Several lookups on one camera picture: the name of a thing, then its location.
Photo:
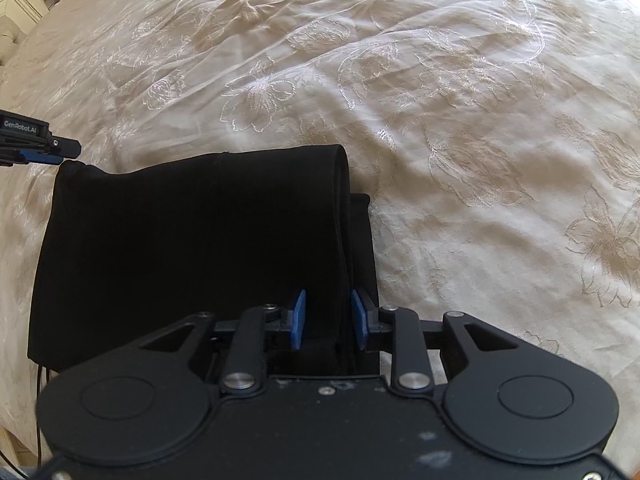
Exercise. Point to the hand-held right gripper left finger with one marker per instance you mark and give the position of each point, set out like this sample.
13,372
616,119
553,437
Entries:
298,320

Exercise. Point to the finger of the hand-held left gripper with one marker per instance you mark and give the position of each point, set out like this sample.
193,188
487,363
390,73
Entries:
62,148

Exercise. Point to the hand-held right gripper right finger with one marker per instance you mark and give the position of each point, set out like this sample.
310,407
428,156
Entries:
359,321

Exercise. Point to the black pants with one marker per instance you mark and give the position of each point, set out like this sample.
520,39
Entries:
175,240

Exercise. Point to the cream nightstand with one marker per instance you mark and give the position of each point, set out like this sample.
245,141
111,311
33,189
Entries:
20,5

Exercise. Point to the cream floral bedspread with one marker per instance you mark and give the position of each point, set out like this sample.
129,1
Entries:
400,110

